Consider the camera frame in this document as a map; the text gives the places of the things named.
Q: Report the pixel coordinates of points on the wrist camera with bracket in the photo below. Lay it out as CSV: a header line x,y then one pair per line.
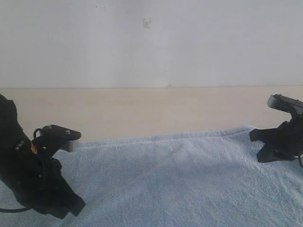
x,y
51,138
286,104

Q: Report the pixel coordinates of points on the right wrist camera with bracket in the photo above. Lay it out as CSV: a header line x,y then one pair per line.
x,y
286,104

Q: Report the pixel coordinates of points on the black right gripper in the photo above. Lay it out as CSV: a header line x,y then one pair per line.
x,y
288,141

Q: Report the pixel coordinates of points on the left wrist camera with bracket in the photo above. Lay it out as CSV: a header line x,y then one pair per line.
x,y
51,138

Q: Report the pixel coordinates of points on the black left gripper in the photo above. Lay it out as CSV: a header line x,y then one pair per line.
x,y
41,187

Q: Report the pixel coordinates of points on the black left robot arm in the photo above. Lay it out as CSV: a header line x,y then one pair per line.
x,y
16,148

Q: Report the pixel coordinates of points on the light blue fleece towel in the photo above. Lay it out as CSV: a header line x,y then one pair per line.
x,y
196,179

